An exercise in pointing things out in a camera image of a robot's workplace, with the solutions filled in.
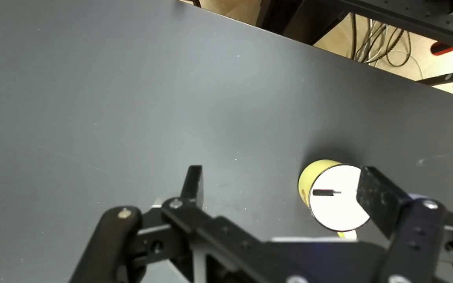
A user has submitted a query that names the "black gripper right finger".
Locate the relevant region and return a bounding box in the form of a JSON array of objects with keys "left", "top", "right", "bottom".
[{"left": 356, "top": 166, "right": 449, "bottom": 283}]

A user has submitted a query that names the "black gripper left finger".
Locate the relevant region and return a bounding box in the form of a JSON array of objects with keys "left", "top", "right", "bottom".
[{"left": 163, "top": 164, "right": 263, "bottom": 265}]

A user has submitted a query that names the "black and white pen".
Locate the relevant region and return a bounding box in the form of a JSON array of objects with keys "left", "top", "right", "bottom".
[{"left": 312, "top": 189, "right": 343, "bottom": 199}]

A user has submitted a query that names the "yellow enamel mug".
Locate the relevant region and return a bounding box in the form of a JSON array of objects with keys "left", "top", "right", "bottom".
[{"left": 296, "top": 158, "right": 373, "bottom": 244}]

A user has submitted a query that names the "red object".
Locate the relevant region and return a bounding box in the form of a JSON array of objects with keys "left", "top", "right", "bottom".
[{"left": 430, "top": 42, "right": 453, "bottom": 57}]

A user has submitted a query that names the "bundle of black cables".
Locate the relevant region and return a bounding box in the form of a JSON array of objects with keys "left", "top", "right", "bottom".
[{"left": 351, "top": 13, "right": 413, "bottom": 70}]

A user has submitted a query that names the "black metal frame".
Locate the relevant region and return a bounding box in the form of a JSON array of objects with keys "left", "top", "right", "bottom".
[{"left": 336, "top": 0, "right": 453, "bottom": 92}]

